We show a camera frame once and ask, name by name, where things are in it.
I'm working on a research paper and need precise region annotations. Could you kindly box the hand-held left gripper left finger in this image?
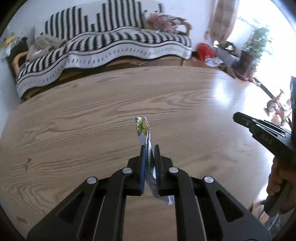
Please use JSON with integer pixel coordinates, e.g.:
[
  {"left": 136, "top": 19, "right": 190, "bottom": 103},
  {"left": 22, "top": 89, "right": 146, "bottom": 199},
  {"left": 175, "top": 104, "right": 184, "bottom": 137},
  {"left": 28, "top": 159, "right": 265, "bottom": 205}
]
[{"left": 27, "top": 145, "right": 147, "bottom": 241}]

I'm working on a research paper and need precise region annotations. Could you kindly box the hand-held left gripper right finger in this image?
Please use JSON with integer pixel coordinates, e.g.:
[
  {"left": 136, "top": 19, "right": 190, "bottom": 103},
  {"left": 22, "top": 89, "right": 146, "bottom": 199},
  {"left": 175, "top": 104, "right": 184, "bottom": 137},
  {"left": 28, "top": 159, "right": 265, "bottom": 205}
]
[{"left": 154, "top": 144, "right": 271, "bottom": 241}]

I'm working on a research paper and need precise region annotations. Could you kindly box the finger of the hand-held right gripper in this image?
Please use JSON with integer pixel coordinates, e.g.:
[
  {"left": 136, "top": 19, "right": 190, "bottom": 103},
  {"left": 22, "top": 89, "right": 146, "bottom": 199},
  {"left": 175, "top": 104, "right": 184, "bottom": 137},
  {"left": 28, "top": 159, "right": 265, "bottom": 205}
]
[{"left": 233, "top": 112, "right": 291, "bottom": 138}]

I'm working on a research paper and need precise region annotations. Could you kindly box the printed foil wrapper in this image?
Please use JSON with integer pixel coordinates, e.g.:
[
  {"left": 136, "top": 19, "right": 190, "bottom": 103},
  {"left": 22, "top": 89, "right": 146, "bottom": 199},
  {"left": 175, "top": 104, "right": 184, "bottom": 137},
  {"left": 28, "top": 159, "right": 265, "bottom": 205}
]
[{"left": 135, "top": 116, "right": 175, "bottom": 205}]

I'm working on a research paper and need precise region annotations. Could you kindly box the person's right hand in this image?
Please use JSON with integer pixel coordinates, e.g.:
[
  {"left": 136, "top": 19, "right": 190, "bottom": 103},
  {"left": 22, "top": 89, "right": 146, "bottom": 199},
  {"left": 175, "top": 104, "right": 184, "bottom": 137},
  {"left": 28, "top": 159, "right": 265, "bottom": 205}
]
[{"left": 266, "top": 156, "right": 296, "bottom": 197}]

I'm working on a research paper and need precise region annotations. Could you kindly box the child's tricycle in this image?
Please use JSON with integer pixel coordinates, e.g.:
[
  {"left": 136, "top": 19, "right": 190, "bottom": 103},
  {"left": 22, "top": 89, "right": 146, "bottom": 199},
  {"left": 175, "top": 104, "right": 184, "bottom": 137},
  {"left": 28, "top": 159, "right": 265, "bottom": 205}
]
[{"left": 264, "top": 89, "right": 293, "bottom": 126}]

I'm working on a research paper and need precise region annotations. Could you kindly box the white box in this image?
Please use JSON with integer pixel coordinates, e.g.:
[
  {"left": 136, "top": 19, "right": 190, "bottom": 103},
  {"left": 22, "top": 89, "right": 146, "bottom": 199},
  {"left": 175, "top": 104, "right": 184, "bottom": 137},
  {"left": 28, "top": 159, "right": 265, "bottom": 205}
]
[{"left": 216, "top": 50, "right": 240, "bottom": 67}]

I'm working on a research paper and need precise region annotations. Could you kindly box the crumpled printed paper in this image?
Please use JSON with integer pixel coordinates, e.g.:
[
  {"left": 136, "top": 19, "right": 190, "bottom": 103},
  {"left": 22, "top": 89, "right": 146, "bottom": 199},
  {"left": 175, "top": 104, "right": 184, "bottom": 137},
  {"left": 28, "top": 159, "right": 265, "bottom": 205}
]
[{"left": 206, "top": 57, "right": 223, "bottom": 66}]

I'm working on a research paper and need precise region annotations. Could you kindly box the small gold ornament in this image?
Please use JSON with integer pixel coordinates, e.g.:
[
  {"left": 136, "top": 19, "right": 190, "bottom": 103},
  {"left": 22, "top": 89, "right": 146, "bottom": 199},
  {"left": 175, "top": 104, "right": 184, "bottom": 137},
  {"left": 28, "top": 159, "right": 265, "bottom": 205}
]
[{"left": 218, "top": 41, "right": 235, "bottom": 50}]

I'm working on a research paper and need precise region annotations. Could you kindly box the potted plant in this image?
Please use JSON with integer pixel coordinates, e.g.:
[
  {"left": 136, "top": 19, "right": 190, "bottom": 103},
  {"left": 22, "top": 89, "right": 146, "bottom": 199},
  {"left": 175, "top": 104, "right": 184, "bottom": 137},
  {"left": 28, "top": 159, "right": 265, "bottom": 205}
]
[{"left": 238, "top": 27, "right": 272, "bottom": 72}]

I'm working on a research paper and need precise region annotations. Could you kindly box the red plastic bag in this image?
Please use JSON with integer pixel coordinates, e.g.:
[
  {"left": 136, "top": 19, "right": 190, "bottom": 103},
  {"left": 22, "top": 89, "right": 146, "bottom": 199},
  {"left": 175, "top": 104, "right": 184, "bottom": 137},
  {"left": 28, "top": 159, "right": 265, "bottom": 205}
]
[{"left": 196, "top": 43, "right": 216, "bottom": 61}]

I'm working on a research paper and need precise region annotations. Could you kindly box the patterned curtain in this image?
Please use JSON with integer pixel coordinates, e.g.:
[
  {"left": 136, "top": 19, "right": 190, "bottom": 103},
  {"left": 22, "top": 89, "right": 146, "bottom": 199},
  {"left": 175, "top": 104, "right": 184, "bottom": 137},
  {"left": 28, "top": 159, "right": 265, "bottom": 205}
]
[{"left": 209, "top": 0, "right": 238, "bottom": 44}]

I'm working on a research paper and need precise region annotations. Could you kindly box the rattan sofa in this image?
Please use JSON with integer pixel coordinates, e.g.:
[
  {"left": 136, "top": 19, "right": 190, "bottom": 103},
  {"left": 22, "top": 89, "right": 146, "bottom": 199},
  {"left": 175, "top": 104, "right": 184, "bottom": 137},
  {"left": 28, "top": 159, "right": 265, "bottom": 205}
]
[{"left": 11, "top": 20, "right": 193, "bottom": 100}]

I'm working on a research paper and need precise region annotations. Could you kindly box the sofa with striped blanket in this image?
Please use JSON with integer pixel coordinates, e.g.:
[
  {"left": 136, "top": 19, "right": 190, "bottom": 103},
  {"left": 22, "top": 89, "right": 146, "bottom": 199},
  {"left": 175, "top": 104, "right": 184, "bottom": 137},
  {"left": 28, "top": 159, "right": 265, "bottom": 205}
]
[{"left": 16, "top": 0, "right": 193, "bottom": 99}]

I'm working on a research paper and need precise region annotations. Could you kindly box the floral cushion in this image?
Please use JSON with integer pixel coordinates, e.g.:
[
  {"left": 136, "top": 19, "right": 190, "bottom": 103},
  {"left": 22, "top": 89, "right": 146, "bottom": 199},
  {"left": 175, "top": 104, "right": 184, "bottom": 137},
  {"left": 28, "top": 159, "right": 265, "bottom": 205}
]
[{"left": 146, "top": 13, "right": 188, "bottom": 32}]

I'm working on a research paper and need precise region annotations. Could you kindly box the dark side cabinet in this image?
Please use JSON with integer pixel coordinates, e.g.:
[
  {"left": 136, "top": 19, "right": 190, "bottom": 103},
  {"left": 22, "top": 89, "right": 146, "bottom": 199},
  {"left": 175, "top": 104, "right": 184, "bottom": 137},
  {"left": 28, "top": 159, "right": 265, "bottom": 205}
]
[{"left": 6, "top": 37, "right": 29, "bottom": 70}]

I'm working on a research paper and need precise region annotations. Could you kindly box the pile of papers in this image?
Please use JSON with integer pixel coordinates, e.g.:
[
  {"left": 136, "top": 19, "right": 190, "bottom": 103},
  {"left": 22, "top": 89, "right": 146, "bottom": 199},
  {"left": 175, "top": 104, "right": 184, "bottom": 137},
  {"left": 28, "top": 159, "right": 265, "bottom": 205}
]
[{"left": 0, "top": 32, "right": 21, "bottom": 58}]

